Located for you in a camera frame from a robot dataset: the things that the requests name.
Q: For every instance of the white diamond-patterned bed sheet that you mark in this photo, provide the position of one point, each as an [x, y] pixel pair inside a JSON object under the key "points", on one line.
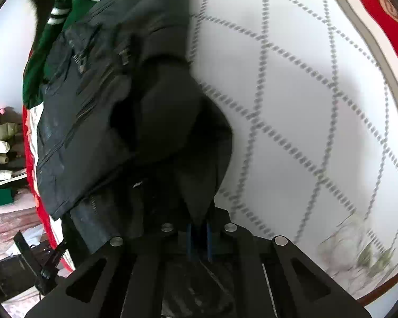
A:
{"points": [[301, 106]]}

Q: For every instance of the black bar frame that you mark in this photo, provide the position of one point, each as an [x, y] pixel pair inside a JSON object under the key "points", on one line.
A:
{"points": [[36, 261]]}

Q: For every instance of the black jacket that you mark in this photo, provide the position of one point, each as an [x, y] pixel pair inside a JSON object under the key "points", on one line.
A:
{"points": [[126, 112]]}

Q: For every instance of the pile of folded clothes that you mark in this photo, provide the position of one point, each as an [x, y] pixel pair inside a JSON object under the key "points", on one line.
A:
{"points": [[0, 145]]}

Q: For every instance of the pink lace cloth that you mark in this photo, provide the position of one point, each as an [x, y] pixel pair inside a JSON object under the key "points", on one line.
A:
{"points": [[10, 222]]}

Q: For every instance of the green white-striped garment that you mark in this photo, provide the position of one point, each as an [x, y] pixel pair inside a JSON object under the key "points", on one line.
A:
{"points": [[36, 66]]}

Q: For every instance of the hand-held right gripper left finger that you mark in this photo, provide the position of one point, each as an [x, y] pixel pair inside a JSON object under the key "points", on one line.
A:
{"points": [[190, 242]]}

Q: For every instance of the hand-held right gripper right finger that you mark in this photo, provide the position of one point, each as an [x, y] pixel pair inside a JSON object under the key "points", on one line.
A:
{"points": [[209, 244]]}

